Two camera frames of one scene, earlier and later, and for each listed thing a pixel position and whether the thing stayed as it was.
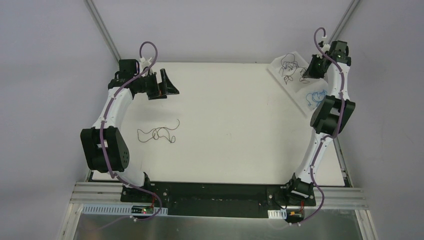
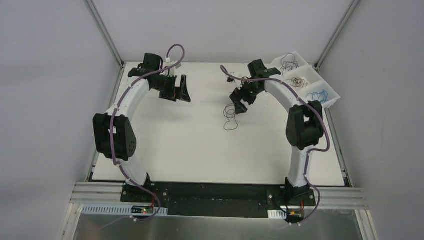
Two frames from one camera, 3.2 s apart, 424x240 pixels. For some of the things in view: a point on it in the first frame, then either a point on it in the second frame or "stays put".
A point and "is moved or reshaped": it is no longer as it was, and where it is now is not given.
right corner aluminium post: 342,23 stays put
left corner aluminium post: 103,31 stays put
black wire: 153,129 to 229,112
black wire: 305,82 is moved or reshaped
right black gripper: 313,68 to 244,97
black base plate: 214,199 stays put
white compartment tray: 306,93 stays put
